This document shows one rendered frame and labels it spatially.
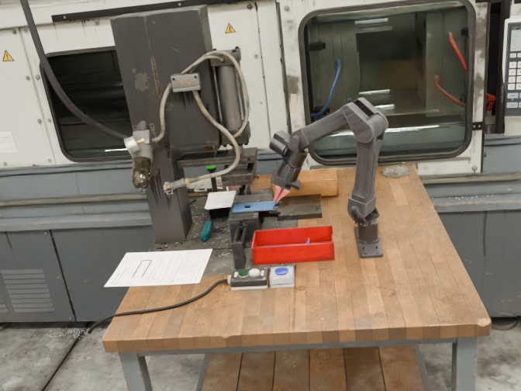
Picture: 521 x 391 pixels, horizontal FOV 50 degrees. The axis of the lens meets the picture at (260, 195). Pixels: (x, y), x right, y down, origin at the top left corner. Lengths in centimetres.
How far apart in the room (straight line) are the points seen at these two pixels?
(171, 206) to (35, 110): 110
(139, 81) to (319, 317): 89
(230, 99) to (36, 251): 164
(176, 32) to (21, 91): 123
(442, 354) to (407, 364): 44
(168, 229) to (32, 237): 124
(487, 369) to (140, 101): 187
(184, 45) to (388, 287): 92
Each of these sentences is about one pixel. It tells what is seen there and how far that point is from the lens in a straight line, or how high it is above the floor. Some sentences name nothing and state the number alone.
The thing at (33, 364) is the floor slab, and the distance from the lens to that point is 320.
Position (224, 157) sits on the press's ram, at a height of 118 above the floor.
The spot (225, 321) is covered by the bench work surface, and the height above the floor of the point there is 90.
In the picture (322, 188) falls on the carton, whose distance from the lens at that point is 214.
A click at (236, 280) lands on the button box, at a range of 161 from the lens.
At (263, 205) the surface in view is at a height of 99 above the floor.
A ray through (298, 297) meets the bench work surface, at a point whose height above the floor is 90.
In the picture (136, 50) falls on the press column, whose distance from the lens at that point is 178.
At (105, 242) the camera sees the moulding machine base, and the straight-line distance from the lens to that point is 289.
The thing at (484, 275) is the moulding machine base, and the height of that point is 31.
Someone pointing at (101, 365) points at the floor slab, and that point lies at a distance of 302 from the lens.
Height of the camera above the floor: 176
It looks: 23 degrees down
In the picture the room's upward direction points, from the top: 7 degrees counter-clockwise
